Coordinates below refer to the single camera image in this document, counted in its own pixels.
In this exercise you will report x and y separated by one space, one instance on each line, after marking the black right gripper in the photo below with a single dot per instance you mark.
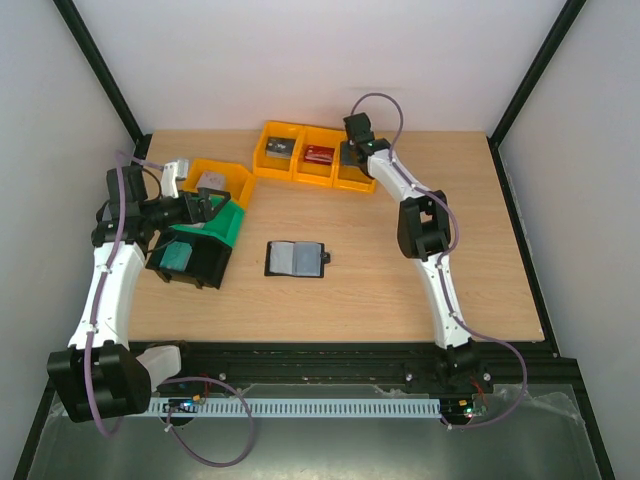
350 156

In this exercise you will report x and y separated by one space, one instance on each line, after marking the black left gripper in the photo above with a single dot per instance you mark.
205 214

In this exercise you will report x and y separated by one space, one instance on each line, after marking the black leather card holder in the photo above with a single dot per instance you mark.
300 259

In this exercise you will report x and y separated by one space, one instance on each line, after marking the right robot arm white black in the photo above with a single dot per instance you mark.
426 234

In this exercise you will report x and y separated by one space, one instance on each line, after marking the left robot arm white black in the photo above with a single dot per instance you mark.
96 376

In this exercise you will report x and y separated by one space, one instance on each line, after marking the white floral card stack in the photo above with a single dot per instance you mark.
212 180

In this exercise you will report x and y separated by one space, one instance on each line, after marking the yellow bin with blue cards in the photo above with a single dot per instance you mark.
346 176

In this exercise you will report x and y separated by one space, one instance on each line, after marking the red VIP card stack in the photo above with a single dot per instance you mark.
320 155

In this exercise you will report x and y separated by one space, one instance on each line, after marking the yellow bin with red cards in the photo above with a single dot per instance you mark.
313 174

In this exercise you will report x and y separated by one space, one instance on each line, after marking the yellow bin with grey cards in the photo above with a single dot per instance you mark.
276 168

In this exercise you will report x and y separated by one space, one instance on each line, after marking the teal VIP card stack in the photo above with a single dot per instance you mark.
176 256

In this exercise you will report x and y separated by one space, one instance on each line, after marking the grey VIP card stack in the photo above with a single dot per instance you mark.
279 147

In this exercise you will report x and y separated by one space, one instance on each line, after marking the yellow bin near green bin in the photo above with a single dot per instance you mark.
240 182

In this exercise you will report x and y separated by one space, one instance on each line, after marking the green plastic bin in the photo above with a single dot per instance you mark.
224 227

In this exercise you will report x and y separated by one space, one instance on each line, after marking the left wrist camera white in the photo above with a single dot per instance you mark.
173 172

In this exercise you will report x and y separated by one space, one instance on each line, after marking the white slotted cable duct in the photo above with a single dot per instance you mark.
297 408

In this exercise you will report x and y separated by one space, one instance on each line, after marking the black frame post left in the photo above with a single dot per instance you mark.
87 45

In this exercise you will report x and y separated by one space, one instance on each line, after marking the black frame post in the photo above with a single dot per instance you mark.
552 41
87 45

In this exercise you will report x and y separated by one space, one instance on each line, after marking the black frame post right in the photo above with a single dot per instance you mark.
552 41

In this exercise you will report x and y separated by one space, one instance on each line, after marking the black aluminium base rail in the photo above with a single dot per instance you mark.
416 368

